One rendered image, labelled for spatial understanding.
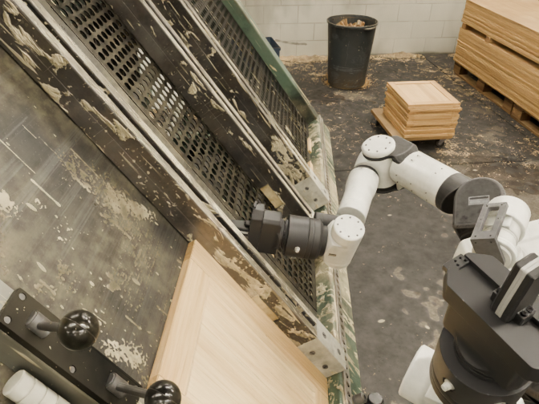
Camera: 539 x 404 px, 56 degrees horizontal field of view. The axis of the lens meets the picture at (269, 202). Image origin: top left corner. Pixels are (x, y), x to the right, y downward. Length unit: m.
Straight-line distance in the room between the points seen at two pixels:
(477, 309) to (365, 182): 0.75
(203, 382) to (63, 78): 0.53
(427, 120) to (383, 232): 1.25
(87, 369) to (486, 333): 0.43
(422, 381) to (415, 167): 0.65
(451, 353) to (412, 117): 3.66
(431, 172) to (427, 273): 1.90
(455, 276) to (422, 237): 2.82
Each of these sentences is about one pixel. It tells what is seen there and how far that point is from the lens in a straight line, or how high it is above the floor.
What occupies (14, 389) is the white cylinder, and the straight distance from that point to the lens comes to 0.62.
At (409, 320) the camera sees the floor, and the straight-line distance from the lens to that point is 2.73.
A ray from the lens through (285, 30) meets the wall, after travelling 6.25.
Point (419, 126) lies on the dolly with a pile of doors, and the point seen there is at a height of 0.22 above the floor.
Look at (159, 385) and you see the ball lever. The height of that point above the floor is 1.44.
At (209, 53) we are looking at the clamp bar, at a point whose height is 1.43.
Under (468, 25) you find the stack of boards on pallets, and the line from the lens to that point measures 6.07.
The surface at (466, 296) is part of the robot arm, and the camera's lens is 0.47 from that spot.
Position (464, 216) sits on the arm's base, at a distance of 1.06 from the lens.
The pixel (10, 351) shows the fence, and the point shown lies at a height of 1.45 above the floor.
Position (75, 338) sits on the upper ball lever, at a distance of 0.51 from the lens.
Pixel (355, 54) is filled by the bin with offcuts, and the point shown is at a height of 0.38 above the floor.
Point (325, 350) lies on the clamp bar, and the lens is 1.20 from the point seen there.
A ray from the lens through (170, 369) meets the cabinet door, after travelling 0.80.
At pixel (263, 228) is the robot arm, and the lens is 1.05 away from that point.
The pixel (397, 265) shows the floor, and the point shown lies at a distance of 3.03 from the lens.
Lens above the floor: 1.89
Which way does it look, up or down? 33 degrees down
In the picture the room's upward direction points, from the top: 1 degrees clockwise
